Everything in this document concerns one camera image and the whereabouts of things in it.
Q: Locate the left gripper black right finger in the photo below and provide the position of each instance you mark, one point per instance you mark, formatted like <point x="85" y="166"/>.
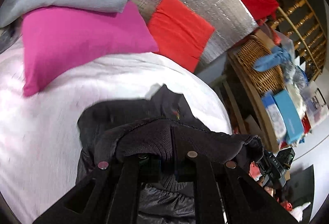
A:
<point x="223" y="193"/>

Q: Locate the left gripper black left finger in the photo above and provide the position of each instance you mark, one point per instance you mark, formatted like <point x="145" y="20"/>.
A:
<point x="110" y="194"/>

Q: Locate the black puffer jacket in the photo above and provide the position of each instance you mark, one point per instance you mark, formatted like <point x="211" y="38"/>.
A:
<point x="122" y="128"/>

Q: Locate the light blue cardboard box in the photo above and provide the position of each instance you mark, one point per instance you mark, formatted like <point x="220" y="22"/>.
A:
<point x="290" y="117"/>

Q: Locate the white blue tissue pack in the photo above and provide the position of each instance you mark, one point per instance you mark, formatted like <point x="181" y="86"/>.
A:
<point x="274" y="115"/>

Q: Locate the wooden side table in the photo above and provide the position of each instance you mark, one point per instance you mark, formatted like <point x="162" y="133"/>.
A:
<point x="243" y="104"/>

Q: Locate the white pink bed blanket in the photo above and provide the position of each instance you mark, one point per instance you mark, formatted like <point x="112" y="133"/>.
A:
<point x="40" y="144"/>

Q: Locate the wicker basket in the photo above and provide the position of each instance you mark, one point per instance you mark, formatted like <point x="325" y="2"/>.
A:
<point x="255" y="58"/>

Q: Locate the light blue cloth in basket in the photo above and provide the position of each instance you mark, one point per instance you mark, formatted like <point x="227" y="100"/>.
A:
<point x="277" y="56"/>

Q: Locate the red cushion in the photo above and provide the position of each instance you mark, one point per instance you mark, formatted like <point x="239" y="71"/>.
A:
<point x="180" y="33"/>

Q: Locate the magenta pillow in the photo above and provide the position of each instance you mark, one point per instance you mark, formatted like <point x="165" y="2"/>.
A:
<point x="56" y="39"/>

